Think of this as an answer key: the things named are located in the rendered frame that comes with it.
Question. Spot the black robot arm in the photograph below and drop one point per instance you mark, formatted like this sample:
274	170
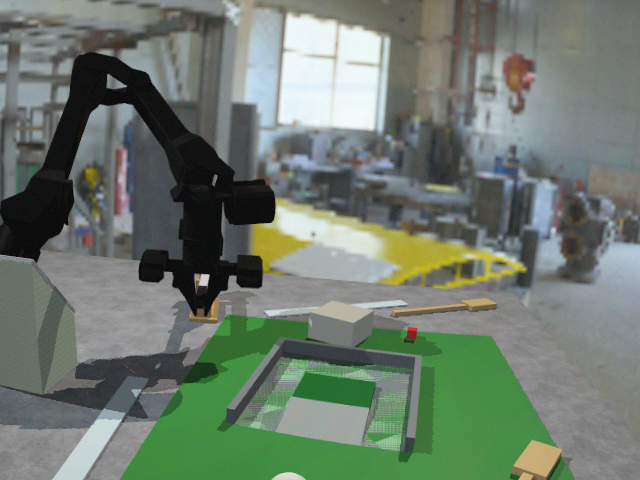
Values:
40	211

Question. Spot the white ball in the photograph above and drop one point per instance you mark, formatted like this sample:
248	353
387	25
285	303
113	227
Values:
288	476

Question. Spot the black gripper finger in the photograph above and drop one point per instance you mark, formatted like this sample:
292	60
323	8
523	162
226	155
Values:
213	291
189	292

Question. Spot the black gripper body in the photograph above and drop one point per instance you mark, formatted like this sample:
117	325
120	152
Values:
201	255

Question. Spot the green flat mat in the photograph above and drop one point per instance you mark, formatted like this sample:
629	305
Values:
474	420

